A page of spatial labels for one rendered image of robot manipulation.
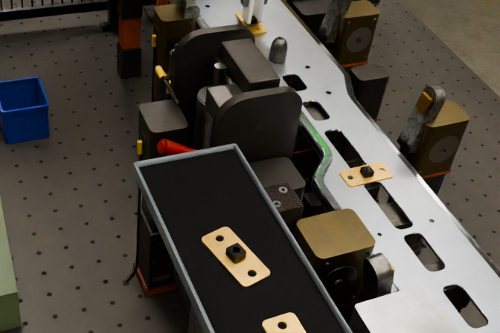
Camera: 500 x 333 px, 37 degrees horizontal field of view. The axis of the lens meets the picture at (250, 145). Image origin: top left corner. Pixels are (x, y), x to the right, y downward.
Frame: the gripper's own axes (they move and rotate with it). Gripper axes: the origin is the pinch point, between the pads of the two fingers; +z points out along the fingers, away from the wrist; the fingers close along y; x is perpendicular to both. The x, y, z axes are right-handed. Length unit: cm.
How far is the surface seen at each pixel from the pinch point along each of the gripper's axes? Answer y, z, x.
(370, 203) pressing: -3, 5, -53
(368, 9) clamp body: 23.1, 0.2, -6.4
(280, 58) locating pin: -0.1, 3.5, -14.2
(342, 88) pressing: 8.0, 4.7, -24.3
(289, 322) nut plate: -32, -12, -79
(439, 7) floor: 180, 105, 144
